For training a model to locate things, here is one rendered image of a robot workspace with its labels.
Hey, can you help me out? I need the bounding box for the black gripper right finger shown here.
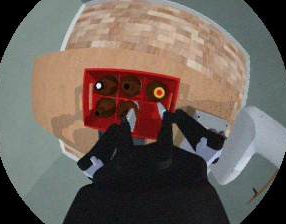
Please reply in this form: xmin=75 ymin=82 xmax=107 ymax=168
xmin=152 ymin=102 xmax=225 ymax=170

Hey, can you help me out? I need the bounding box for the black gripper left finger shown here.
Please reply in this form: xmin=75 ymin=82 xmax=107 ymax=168
xmin=77 ymin=108 xmax=136 ymax=181

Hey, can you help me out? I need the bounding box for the red plastic crate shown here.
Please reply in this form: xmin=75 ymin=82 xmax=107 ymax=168
xmin=83 ymin=68 xmax=180 ymax=140

